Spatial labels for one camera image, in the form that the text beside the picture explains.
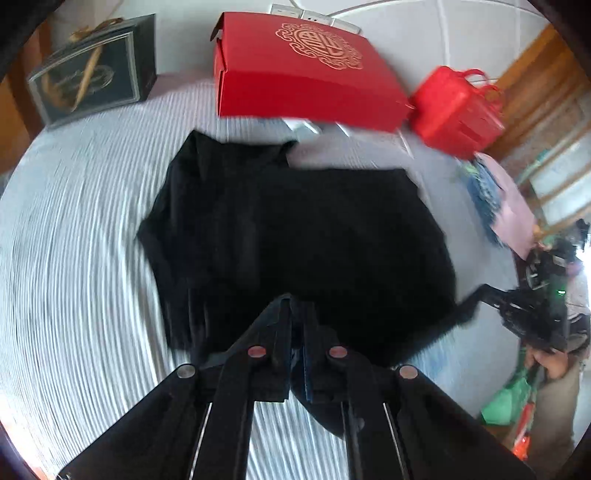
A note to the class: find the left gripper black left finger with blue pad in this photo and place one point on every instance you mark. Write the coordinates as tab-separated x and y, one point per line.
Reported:
196	423

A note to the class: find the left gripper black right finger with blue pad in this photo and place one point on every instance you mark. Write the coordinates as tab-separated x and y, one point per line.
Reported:
397	423

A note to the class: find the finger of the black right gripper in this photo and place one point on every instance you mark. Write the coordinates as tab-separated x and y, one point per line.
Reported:
486	294

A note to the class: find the black garment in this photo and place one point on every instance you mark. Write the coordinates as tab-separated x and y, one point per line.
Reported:
234	229

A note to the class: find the person's right hand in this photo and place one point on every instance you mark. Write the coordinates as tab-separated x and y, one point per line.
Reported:
556	363

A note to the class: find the pink and blue folded cloth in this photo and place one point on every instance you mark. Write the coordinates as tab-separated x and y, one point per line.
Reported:
507	219

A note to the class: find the green plastic bag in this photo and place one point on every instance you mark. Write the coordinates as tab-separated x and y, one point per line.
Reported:
507	404

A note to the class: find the striped light blue bedsheet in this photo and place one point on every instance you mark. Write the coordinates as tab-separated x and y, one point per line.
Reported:
82	339

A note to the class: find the red plastic case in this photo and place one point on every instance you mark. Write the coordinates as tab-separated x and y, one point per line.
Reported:
457	112

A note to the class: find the large red gift box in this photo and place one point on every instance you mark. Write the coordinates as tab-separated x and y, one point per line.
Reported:
271	66

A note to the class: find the dark green gift bag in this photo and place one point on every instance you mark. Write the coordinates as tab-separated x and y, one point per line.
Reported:
109	66

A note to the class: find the wooden headboard frame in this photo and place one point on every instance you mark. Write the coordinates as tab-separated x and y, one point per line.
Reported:
541	83

